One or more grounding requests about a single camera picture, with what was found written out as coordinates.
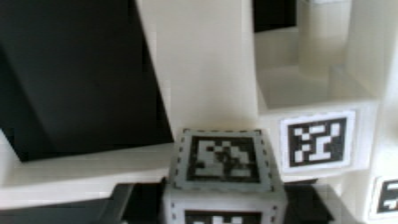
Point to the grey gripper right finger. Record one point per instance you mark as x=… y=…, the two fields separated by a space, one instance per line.
x=306 y=210

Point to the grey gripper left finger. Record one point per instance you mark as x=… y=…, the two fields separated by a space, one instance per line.
x=134 y=204

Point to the white chair leg with tag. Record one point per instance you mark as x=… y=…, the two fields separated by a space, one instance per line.
x=370 y=197

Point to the white H-shaped chair back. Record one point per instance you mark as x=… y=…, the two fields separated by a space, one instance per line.
x=123 y=69

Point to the white tagged cube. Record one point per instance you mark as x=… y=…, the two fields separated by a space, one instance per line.
x=224 y=188

